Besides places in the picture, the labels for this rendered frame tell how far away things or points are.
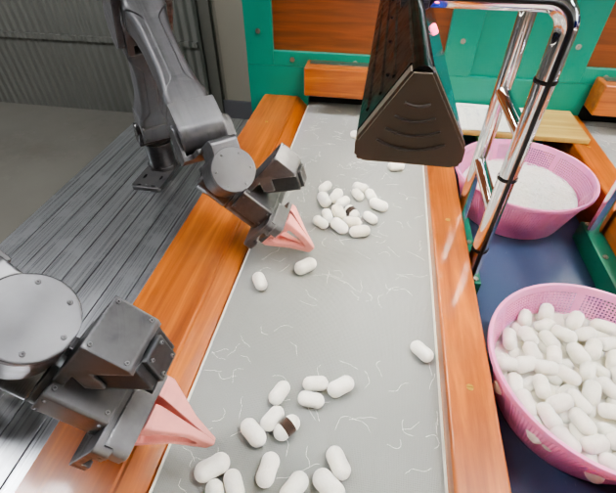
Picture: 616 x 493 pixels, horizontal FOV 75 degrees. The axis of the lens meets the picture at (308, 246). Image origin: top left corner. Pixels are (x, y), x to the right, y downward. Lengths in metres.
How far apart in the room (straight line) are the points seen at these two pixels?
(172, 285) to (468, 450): 0.43
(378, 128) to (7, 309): 0.27
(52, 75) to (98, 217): 2.48
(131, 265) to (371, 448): 0.53
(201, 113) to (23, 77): 2.98
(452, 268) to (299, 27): 0.72
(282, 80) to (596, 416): 0.96
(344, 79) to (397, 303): 0.63
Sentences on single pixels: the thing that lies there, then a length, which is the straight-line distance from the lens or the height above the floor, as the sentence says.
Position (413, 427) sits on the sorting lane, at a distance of 0.52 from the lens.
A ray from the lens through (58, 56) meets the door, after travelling 3.29.
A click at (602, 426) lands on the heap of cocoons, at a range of 0.62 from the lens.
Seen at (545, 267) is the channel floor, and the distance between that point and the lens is 0.86.
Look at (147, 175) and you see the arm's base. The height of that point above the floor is 0.68.
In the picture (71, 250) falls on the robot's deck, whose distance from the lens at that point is 0.90.
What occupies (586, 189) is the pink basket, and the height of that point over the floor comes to 0.75.
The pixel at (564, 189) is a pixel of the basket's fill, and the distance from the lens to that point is 0.98.
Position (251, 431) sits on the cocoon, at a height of 0.76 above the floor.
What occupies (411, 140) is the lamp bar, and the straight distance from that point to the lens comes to 0.31.
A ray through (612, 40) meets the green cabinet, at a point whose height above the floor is 0.93.
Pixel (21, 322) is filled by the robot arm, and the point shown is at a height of 1.00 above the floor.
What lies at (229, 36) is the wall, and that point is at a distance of 2.72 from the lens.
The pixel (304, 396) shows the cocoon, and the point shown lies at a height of 0.76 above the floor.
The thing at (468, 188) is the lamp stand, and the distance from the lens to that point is 0.79.
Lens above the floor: 1.20
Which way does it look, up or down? 43 degrees down
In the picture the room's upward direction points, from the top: straight up
